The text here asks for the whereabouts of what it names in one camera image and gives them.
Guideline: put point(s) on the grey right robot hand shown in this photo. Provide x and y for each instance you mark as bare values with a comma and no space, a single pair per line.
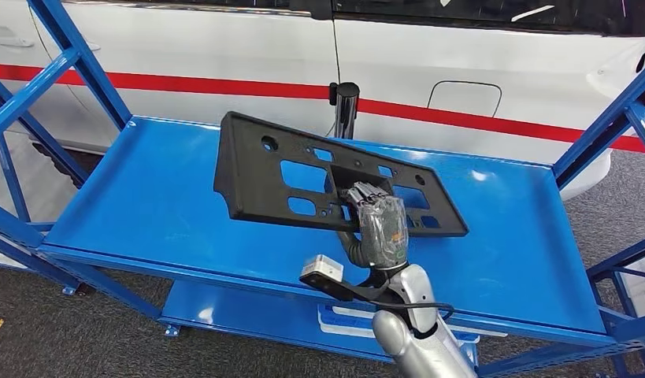
384,229

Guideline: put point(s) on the black plastic car part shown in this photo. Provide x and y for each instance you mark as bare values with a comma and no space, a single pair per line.
249,182

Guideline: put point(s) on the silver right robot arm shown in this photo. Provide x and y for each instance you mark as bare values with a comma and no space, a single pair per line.
421,355

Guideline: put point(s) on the blue plastic bin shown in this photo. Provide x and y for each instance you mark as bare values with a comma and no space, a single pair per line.
332,319

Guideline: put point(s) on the white car with red stripe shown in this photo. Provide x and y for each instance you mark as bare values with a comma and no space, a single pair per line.
197,52

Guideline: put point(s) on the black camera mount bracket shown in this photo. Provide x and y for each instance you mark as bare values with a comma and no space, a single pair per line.
343,289

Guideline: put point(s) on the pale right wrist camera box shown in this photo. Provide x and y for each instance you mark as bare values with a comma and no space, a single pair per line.
322,268

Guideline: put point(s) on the chrome stanchion post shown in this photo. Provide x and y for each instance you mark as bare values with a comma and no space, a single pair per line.
345,109

